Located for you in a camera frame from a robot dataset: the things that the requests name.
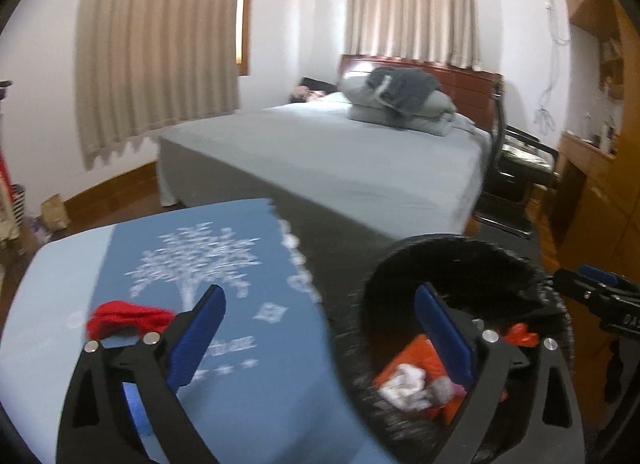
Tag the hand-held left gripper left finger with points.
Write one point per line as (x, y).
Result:
(200, 334)

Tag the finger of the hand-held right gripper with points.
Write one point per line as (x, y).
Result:
(600, 301)
(600, 275)

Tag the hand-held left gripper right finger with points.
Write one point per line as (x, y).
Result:
(442, 339)

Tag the orange clothes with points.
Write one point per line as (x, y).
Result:
(415, 349)

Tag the white tissue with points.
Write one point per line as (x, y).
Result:
(402, 386)

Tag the red knitted cloth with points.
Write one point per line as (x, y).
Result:
(130, 319)

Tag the red foam net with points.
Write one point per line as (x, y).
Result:
(522, 334)

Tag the black felt basket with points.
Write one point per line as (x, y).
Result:
(360, 344)

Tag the blue mat with tree print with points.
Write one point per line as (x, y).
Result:
(250, 304)

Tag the wooden cabinet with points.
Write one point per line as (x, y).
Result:
(600, 204)

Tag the black office chair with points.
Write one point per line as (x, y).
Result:
(520, 163)

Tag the grey bed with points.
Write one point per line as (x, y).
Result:
(325, 163)

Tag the striped laundry basket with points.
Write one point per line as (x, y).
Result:
(17, 209)

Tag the stack of grey pillows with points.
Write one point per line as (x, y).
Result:
(400, 121)

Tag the dark grey garment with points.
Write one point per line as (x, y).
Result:
(405, 86)

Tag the pink cloth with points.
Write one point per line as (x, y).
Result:
(302, 93)

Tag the black pillow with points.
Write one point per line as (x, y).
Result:
(317, 83)

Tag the beige pleated curtain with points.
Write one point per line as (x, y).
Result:
(415, 3)
(155, 43)

